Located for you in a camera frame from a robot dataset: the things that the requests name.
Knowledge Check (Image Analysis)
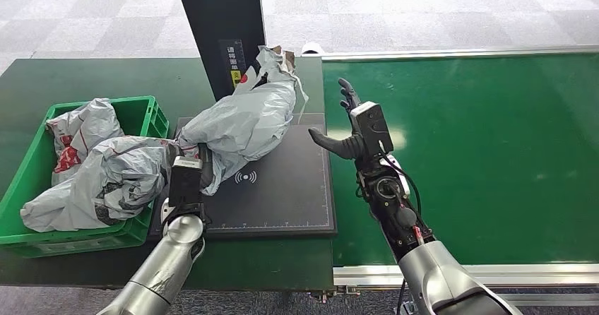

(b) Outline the aluminium conveyor frame beam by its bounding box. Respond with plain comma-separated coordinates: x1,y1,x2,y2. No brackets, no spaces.
503,293,599,307

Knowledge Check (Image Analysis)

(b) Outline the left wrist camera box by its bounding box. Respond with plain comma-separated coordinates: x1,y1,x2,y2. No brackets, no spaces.
167,155,205,210

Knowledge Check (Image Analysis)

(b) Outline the large grey crumpled mailer bag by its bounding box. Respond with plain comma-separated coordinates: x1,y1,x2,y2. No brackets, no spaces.
20,136,182,234

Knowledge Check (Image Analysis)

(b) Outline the grey black-print mailer package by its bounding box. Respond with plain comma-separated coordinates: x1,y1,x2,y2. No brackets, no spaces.
177,45,310,197

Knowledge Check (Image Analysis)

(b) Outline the green conveyor belt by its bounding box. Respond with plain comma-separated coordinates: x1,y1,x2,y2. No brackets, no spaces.
321,53,599,268

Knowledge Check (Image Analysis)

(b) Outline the green plastic crate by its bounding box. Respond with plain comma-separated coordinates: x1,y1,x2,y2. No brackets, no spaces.
0,95,170,259

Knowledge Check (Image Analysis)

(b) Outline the grey red-print mailer bag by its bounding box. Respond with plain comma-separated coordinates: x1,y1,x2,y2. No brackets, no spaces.
45,97,126,187

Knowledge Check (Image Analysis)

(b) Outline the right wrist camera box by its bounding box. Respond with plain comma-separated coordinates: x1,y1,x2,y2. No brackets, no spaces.
349,100,396,158

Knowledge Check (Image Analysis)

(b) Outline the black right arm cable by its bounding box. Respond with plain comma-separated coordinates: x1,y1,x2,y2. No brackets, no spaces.
378,139,423,216

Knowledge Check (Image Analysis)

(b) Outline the wide aluminium conveyor rail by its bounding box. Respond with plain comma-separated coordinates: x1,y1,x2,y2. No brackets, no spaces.
333,263,599,289

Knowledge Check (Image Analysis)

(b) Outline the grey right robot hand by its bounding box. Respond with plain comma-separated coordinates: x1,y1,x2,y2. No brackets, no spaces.
307,78,369,161

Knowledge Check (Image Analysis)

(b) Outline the metal conveyor mounting bracket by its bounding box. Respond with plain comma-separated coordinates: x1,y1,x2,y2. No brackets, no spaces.
309,285,362,304

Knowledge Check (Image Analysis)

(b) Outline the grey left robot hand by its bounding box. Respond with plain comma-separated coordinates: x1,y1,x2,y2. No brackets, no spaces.
198,144,215,191

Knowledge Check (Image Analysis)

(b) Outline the thin aluminium conveyor rail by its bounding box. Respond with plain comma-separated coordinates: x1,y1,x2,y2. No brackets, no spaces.
321,44,599,61

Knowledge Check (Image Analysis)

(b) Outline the black scanner column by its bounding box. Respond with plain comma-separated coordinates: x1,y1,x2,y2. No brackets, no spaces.
173,0,267,102

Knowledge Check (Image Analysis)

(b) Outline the black yellow column label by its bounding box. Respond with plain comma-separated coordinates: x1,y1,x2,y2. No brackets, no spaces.
218,39,248,90

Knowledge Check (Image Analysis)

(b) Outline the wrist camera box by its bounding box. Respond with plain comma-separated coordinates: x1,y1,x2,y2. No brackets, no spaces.
167,155,205,210
349,100,396,158

